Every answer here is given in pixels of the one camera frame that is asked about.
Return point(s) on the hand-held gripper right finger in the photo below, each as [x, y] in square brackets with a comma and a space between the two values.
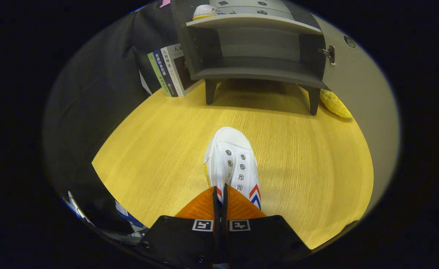
[264, 241]

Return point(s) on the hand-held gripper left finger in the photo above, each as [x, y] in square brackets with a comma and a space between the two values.
[182, 243]

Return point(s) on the white canvas shoe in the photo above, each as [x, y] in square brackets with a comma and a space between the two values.
[230, 149]
[204, 11]

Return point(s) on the dark grey shoe cabinet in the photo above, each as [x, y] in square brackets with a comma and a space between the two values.
[257, 73]

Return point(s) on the blue white patterned cloth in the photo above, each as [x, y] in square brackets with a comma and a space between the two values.
[130, 220]

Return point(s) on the yellow plush toy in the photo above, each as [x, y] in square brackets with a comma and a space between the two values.
[335, 104]

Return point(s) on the white paper sheet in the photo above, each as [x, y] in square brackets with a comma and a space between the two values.
[145, 83]

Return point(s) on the blue spine book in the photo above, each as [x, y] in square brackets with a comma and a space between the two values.
[165, 73]

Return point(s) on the black backdrop cloth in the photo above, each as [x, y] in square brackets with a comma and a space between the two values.
[92, 93]

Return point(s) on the white spine book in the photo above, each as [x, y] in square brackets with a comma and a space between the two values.
[173, 67]

